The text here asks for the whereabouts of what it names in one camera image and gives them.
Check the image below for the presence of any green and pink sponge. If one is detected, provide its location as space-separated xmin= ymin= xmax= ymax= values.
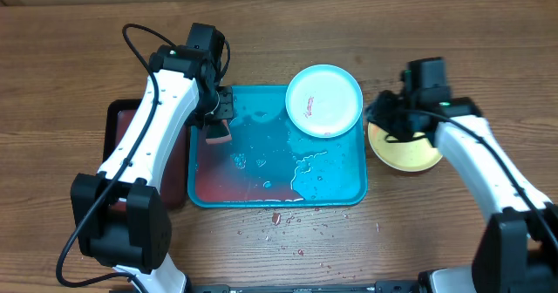
xmin=206 ymin=119 xmax=232 ymax=145

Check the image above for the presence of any yellow plastic plate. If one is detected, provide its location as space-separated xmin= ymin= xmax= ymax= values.
xmin=367 ymin=123 xmax=443 ymax=173

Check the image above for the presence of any light blue plastic plate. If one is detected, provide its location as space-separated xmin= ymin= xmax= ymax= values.
xmin=285 ymin=65 xmax=363 ymax=138

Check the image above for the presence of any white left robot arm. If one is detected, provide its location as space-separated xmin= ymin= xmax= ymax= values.
xmin=56 ymin=43 xmax=231 ymax=292

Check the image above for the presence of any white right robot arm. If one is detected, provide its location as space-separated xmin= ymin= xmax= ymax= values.
xmin=365 ymin=91 xmax=557 ymax=292

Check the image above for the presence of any teal plastic tray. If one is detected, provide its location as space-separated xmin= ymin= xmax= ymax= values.
xmin=187 ymin=85 xmax=368 ymax=208

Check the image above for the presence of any black tray with red liquid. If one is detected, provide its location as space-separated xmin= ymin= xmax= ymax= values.
xmin=103 ymin=99 xmax=189 ymax=210

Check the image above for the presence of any black rail at table edge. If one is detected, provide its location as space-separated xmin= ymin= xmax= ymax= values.
xmin=186 ymin=280 xmax=428 ymax=293

